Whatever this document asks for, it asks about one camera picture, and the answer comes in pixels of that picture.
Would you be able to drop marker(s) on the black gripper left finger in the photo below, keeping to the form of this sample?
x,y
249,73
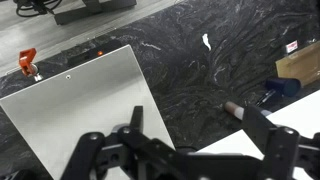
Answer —
x,y
100,156

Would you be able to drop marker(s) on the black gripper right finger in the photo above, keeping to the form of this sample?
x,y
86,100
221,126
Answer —
x,y
280,150

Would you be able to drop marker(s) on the stainless steel coffee maker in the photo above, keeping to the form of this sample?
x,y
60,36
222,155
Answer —
x,y
83,110

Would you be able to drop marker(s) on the black pen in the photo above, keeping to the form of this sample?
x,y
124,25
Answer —
x,y
266,97

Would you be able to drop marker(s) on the brown tipped white cylinder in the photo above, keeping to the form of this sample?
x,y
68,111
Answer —
x,y
233,110

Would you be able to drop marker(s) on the dark blue cup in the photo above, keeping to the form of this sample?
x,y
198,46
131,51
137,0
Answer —
x,y
285,86

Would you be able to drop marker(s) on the brown cardboard box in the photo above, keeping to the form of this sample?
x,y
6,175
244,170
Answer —
x,y
300,65

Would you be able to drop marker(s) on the red white label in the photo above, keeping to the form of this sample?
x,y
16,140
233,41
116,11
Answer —
x,y
292,46

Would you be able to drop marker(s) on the white paper scrap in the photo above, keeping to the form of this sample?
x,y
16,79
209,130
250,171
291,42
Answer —
x,y
206,41

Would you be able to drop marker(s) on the black stand base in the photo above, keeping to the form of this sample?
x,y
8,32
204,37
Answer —
x,y
93,10

